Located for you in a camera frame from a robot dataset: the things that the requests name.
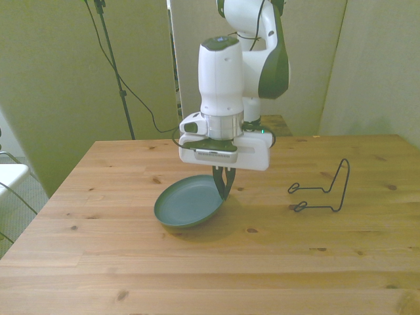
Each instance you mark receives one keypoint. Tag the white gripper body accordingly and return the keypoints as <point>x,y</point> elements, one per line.
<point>254,151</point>

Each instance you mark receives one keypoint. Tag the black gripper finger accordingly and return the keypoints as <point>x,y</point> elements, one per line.
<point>230,180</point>
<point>218,180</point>

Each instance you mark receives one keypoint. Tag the dark green round plate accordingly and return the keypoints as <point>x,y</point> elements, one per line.
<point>187,205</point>

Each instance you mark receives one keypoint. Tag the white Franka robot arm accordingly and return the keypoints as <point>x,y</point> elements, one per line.
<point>223,82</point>

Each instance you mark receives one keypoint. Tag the small wooden robot base table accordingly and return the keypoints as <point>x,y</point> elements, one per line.
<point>279,126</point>

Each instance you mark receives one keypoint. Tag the black tripod stand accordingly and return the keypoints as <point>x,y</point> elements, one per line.
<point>113,62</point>

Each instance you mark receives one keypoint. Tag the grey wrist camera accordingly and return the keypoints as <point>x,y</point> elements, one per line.
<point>215,155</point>

